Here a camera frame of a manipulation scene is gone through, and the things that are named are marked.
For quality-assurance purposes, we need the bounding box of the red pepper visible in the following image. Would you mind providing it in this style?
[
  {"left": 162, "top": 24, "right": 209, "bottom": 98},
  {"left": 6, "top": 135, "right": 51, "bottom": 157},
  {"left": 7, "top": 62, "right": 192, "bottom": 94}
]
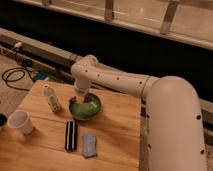
[{"left": 69, "top": 96, "right": 91, "bottom": 103}]

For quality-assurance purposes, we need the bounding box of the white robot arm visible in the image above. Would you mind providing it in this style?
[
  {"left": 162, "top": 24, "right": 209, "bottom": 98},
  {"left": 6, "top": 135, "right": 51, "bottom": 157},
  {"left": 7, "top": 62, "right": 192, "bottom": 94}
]
[{"left": 71, "top": 55, "right": 207, "bottom": 171}]

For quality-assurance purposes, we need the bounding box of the green ceramic bowl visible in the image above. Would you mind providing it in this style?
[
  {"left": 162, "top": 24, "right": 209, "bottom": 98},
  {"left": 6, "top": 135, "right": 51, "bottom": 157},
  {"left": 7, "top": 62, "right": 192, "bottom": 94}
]
[{"left": 69, "top": 93, "right": 101, "bottom": 121}]

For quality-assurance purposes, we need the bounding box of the blue object on floor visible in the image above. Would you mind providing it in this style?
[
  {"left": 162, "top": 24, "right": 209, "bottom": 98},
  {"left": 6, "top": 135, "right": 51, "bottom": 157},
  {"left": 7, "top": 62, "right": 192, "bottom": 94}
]
[{"left": 33, "top": 71, "right": 49, "bottom": 81}]

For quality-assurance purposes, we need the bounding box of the light blue sponge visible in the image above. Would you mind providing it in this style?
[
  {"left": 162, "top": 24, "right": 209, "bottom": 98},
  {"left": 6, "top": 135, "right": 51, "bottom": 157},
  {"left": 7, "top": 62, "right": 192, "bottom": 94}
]
[{"left": 82, "top": 134, "right": 97, "bottom": 158}]

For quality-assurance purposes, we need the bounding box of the white plastic cup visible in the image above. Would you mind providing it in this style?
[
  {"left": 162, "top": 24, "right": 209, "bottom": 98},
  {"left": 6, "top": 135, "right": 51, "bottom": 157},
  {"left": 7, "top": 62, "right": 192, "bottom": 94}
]
[{"left": 7, "top": 110, "right": 33, "bottom": 134}]

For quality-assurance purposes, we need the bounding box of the dark object at left edge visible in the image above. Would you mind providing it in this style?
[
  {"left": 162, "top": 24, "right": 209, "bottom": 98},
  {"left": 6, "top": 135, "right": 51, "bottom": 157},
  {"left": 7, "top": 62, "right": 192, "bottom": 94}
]
[{"left": 0, "top": 113, "right": 7, "bottom": 129}]

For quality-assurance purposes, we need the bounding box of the black coiled cable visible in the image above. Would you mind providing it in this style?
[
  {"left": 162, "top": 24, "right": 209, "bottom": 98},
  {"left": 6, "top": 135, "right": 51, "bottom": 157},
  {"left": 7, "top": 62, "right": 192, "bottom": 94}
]
[{"left": 1, "top": 58, "right": 36, "bottom": 92}]

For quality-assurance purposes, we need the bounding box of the white plug on rail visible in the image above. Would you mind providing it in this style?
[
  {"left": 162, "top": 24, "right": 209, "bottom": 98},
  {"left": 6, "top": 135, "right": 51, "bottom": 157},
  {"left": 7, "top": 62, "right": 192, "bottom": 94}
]
[{"left": 14, "top": 42, "right": 23, "bottom": 49}]

